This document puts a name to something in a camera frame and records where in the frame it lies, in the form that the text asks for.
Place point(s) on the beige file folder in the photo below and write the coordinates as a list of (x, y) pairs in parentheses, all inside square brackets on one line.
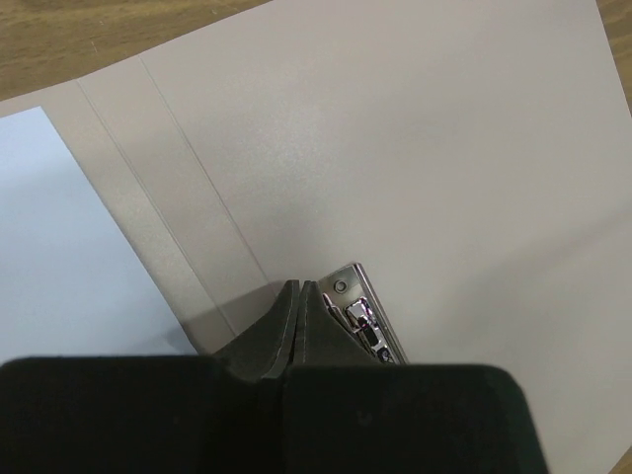
[(474, 156)]

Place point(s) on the white paper sheet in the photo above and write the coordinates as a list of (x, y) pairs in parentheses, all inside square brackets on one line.
[(71, 285)]

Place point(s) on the metal folder clip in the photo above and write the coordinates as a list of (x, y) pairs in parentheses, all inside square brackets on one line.
[(353, 302)]

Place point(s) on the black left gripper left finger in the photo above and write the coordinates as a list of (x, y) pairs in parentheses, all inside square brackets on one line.
[(216, 413)]

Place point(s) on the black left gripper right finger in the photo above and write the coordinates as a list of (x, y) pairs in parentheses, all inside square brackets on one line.
[(344, 412)]

